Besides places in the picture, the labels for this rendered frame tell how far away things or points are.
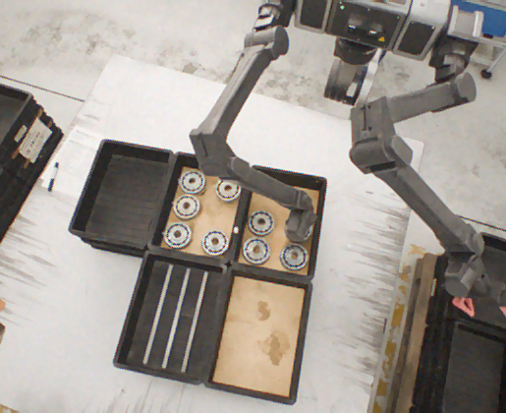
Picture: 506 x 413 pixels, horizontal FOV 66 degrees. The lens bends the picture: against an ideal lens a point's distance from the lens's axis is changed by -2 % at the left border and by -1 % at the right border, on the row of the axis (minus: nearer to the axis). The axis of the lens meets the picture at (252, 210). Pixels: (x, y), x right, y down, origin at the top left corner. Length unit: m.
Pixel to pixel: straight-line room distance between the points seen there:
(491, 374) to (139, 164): 1.82
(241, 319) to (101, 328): 0.56
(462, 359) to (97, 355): 1.58
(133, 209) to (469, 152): 2.21
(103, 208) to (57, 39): 2.05
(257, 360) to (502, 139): 2.33
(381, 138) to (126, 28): 2.79
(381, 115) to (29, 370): 1.51
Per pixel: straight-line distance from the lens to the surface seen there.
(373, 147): 0.82
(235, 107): 0.99
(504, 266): 2.18
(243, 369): 1.45
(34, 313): 1.79
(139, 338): 1.50
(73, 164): 1.94
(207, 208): 1.55
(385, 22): 1.21
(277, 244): 1.50
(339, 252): 1.67
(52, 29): 3.58
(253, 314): 1.45
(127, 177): 1.68
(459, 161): 2.92
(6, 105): 2.57
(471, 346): 2.16
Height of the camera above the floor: 2.27
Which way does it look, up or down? 69 degrees down
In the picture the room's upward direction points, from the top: 1 degrees clockwise
